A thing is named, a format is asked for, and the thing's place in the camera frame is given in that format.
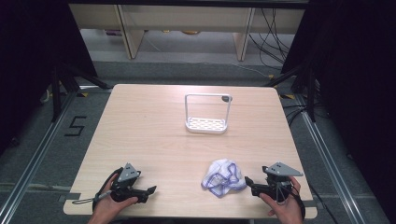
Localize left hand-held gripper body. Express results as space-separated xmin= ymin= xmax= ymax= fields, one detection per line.
xmin=109 ymin=162 xmax=149 ymax=204

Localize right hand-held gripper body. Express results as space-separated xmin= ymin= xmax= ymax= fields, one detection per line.
xmin=259 ymin=161 xmax=304 ymax=203

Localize white cloth with purple edge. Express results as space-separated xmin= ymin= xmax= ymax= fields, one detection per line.
xmin=201 ymin=158 xmax=248 ymax=199

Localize white wire-frame rack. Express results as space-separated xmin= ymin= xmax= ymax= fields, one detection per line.
xmin=184 ymin=92 xmax=233 ymax=135

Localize person's right hand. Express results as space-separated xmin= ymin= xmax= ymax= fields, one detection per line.
xmin=259 ymin=175 xmax=304 ymax=224

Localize person's left hand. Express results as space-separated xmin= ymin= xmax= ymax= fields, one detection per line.
xmin=92 ymin=174 xmax=139 ymax=224

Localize black tripod stand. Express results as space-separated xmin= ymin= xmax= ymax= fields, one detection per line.
xmin=263 ymin=61 xmax=319 ymax=123
xmin=49 ymin=61 xmax=112 ymax=123

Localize black curtain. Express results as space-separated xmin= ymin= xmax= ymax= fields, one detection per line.
xmin=0 ymin=0 xmax=98 ymax=155
xmin=280 ymin=0 xmax=396 ymax=217

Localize beige desk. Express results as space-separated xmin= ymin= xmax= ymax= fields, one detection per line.
xmin=68 ymin=3 xmax=306 ymax=62

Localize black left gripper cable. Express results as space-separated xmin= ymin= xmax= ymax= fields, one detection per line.
xmin=92 ymin=166 xmax=124 ymax=213

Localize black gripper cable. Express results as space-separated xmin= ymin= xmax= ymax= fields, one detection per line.
xmin=289 ymin=186 xmax=308 ymax=222
xmin=92 ymin=166 xmax=124 ymax=213

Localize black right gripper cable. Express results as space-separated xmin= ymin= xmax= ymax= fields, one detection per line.
xmin=289 ymin=186 xmax=308 ymax=222

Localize grey cable plug with strap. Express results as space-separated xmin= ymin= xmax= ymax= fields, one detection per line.
xmin=72 ymin=189 xmax=112 ymax=205

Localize aluminium floor rail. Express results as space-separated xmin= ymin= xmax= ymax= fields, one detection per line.
xmin=0 ymin=91 xmax=78 ymax=224
xmin=293 ymin=92 xmax=363 ymax=224

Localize black floor cables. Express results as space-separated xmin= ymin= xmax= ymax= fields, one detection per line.
xmin=282 ymin=103 xmax=310 ymax=126

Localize white floor cable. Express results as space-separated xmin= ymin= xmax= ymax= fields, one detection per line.
xmin=231 ymin=63 xmax=273 ymax=78

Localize bundle of black cables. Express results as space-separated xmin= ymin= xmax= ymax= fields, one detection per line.
xmin=247 ymin=8 xmax=297 ymax=71

